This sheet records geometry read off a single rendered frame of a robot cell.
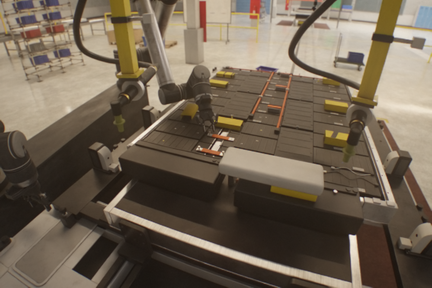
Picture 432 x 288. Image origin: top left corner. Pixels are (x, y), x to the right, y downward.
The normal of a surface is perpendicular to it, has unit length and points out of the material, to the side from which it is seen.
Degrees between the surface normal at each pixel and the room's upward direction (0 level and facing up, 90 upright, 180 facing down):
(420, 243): 90
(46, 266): 0
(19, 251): 0
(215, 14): 90
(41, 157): 0
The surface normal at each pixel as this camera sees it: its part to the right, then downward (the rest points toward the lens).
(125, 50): -0.06, 0.51
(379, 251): 0.00, -0.86
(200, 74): 0.36, -0.37
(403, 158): -0.34, 0.47
